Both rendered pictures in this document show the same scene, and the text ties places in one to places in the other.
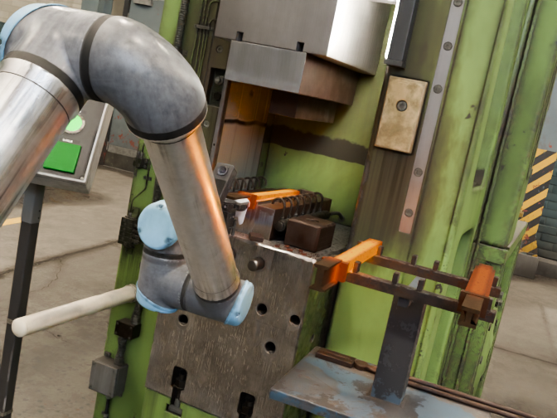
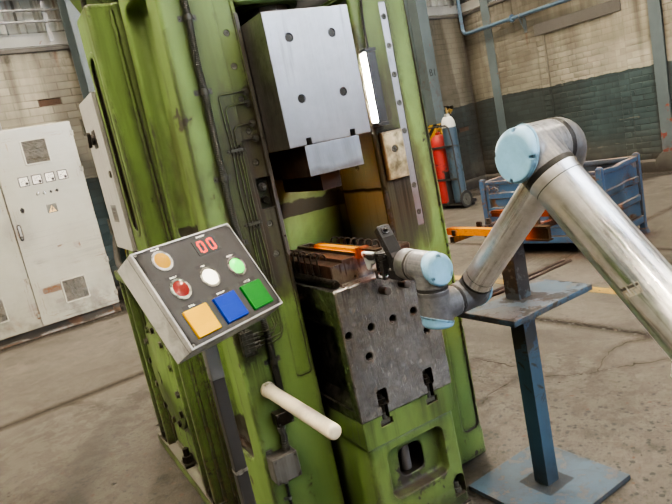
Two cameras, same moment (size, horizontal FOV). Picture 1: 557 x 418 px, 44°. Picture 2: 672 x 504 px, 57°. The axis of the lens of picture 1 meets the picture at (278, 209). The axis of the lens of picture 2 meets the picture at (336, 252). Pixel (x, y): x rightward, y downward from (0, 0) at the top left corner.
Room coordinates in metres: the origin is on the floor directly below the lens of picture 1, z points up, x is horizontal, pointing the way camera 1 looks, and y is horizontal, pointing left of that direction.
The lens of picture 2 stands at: (0.46, 1.63, 1.37)
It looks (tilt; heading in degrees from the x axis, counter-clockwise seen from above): 10 degrees down; 310
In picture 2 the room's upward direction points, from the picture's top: 12 degrees counter-clockwise
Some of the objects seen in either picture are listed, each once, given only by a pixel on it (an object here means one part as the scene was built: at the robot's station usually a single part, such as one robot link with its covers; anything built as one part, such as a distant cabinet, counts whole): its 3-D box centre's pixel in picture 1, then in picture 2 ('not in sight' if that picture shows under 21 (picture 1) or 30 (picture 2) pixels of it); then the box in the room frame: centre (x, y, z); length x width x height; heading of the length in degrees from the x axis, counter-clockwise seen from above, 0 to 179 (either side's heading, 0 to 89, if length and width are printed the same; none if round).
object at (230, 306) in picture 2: not in sight; (230, 307); (1.67, 0.64, 1.01); 0.07 x 0.05 x 0.07; 93
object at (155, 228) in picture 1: (171, 223); (427, 268); (1.34, 0.20, 0.97); 0.12 x 0.09 x 0.10; 158
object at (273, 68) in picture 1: (297, 75); (305, 160); (1.86, 0.02, 1.32); 0.42 x 0.20 x 0.10; 158
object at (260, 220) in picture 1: (270, 207); (326, 260); (1.86, 0.02, 0.96); 0.42 x 0.20 x 0.09; 158
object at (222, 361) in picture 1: (271, 304); (352, 326); (1.85, -0.03, 0.69); 0.56 x 0.38 x 0.45; 158
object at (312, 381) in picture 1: (386, 399); (518, 299); (1.31, -0.29, 0.71); 0.40 x 0.30 x 0.02; 71
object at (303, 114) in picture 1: (305, 107); (310, 181); (1.89, -0.02, 1.24); 0.30 x 0.07 x 0.06; 158
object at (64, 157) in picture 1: (62, 157); (255, 294); (1.68, 0.54, 1.01); 0.07 x 0.05 x 0.07; 93
